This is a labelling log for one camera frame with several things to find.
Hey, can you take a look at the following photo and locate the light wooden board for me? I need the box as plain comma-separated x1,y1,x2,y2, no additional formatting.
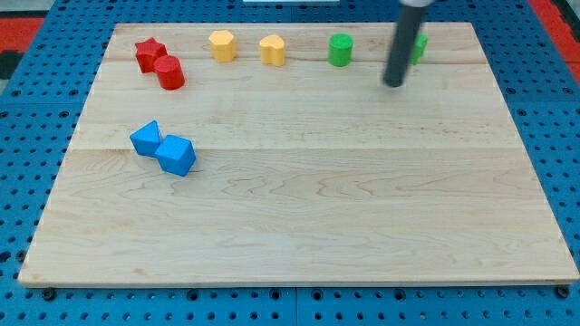
18,23,579,288

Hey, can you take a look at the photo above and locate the blue cube block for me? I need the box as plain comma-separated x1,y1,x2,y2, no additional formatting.
154,135,197,177

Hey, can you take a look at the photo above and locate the yellow heart block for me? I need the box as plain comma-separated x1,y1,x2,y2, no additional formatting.
259,34,285,67

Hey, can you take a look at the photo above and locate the green cylinder block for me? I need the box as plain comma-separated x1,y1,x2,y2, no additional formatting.
327,34,353,67

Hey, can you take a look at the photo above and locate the yellow hexagon block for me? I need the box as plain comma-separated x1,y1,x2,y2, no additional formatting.
208,30,237,62

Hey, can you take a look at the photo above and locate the blue triangle block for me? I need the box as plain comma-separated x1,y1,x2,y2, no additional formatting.
130,120,162,158

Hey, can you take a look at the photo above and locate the red cylinder block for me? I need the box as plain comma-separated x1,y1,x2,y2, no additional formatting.
153,55,185,91

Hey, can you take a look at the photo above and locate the green block behind rod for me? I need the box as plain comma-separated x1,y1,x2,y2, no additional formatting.
411,34,429,65

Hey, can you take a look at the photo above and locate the red star block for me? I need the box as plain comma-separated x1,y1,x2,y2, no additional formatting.
135,37,168,73

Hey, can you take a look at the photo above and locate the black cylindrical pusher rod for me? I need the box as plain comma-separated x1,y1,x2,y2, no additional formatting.
382,3,428,88

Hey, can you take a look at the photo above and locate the silver rod mount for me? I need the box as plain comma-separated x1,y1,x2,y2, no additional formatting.
400,0,434,8

